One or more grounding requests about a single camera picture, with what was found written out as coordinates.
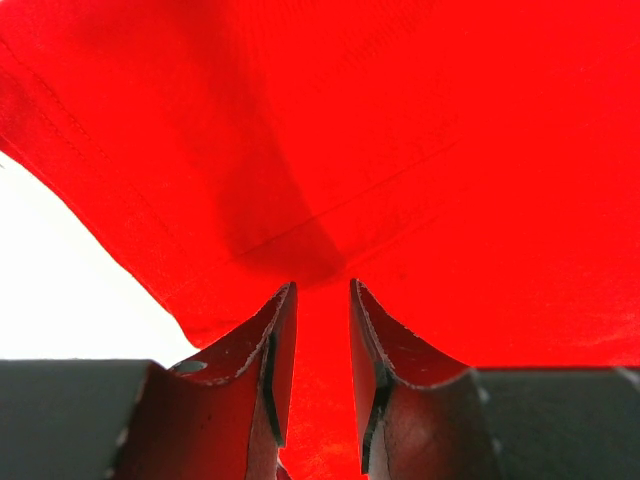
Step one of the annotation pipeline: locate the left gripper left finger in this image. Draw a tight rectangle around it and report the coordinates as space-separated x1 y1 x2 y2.
117 282 297 479

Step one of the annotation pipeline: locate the red t-shirt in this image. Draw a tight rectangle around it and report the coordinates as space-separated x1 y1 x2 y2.
1 1 639 479

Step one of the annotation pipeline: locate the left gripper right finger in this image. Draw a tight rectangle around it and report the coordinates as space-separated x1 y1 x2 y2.
349 279 503 479

